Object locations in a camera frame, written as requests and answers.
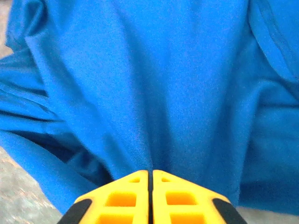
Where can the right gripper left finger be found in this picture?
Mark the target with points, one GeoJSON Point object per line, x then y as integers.
{"type": "Point", "coordinates": [142, 198]}

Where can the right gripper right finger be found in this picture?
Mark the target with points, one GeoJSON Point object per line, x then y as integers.
{"type": "Point", "coordinates": [158, 198]}

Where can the blue t-shirt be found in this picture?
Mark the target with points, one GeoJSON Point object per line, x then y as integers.
{"type": "Point", "coordinates": [149, 93]}

